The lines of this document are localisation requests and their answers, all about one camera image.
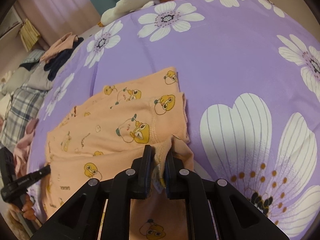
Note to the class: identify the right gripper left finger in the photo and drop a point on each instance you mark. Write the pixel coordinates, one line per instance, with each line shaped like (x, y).
(101, 209)

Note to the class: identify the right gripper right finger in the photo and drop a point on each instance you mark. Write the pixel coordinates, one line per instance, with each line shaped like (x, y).
(216, 209)

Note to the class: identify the orange duck print garment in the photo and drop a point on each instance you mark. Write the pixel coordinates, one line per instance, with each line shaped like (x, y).
(102, 137)

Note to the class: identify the cream clothes pile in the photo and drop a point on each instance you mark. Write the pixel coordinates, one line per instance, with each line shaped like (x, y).
(5, 104)

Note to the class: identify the dark navy clothes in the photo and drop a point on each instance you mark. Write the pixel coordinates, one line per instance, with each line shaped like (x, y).
(54, 65)

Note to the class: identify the folded pink clothes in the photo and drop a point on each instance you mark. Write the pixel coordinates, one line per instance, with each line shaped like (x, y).
(65, 42)

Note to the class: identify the person's left hand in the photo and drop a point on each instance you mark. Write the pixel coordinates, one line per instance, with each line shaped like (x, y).
(26, 211)

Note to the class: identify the pink crumpled garment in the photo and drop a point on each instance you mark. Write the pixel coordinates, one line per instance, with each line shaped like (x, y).
(22, 149)

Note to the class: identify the grey plaid blanket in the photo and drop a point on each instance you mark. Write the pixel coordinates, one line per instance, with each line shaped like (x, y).
(25, 105)

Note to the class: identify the grey pillow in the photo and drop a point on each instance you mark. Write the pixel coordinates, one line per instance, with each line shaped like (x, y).
(37, 78)

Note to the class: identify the plaid folded cloth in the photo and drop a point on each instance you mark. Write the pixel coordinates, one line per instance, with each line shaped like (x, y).
(32, 59)

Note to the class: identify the purple floral bed sheet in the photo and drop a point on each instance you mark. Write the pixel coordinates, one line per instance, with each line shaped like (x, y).
(250, 79)

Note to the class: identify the yellow hanging cloth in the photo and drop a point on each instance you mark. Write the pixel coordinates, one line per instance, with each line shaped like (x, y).
(29, 35)

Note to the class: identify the pink and blue curtain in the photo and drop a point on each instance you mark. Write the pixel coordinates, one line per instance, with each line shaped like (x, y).
(54, 18)

